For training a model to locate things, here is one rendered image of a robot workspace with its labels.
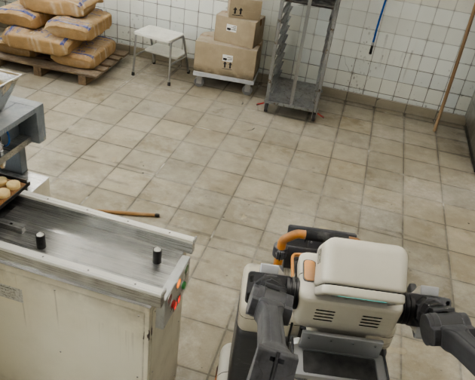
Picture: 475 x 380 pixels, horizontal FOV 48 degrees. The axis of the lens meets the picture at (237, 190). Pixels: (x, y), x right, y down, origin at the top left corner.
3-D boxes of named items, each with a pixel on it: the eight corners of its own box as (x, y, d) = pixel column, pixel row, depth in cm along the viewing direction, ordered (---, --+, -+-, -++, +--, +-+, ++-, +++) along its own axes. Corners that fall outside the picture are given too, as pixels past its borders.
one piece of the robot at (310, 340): (279, 361, 161) (292, 311, 149) (370, 373, 161) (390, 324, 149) (279, 408, 148) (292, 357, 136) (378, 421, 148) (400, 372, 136)
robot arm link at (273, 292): (284, 286, 138) (265, 280, 138) (289, 292, 128) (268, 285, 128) (274, 321, 138) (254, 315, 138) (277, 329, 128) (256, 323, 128)
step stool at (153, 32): (190, 73, 565) (193, 30, 541) (169, 86, 530) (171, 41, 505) (153, 62, 578) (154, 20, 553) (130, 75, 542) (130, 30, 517)
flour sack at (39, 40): (-2, 46, 503) (-5, 28, 494) (21, 33, 538) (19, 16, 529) (70, 59, 496) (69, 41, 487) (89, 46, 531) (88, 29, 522)
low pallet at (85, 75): (-20, 64, 522) (-21, 53, 516) (26, 41, 588) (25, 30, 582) (96, 87, 507) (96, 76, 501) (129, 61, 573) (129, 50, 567)
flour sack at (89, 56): (90, 73, 507) (90, 57, 498) (49, 65, 511) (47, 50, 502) (119, 50, 566) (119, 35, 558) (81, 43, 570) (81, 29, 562)
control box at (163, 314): (154, 327, 183) (155, 298, 175) (179, 282, 203) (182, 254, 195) (163, 330, 182) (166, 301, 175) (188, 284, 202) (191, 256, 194)
